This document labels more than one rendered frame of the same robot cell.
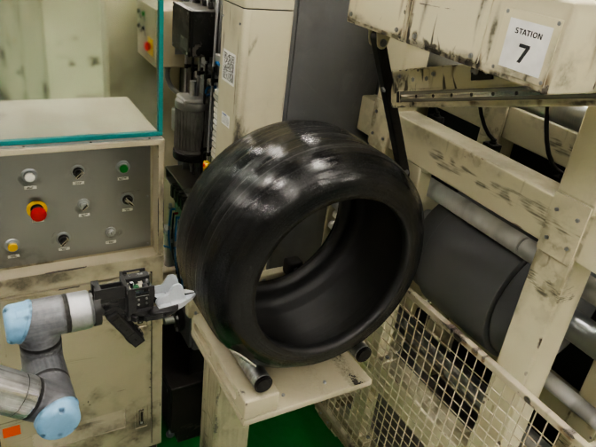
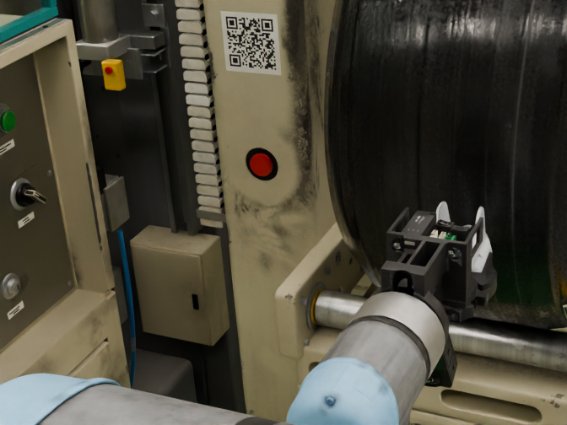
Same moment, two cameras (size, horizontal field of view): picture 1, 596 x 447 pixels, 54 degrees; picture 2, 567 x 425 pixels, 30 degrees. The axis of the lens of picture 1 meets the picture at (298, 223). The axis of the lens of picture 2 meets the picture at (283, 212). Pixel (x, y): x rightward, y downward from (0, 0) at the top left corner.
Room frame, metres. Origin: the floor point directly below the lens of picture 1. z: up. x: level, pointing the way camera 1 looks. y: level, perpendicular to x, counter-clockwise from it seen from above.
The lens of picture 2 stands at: (0.33, 0.82, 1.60)
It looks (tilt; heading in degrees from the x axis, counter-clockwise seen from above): 27 degrees down; 329
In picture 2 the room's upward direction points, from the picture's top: 4 degrees counter-clockwise
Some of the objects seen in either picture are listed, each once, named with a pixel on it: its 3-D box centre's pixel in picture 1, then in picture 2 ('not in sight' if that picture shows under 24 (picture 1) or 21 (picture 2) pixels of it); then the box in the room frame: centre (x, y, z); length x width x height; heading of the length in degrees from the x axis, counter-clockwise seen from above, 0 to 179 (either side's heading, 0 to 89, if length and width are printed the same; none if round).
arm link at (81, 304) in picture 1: (80, 309); (390, 340); (0.90, 0.40, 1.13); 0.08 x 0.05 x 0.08; 32
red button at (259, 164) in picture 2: not in sight; (262, 163); (1.40, 0.21, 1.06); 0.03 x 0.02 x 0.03; 32
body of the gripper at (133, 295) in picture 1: (122, 299); (425, 283); (0.94, 0.33, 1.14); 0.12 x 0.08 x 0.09; 122
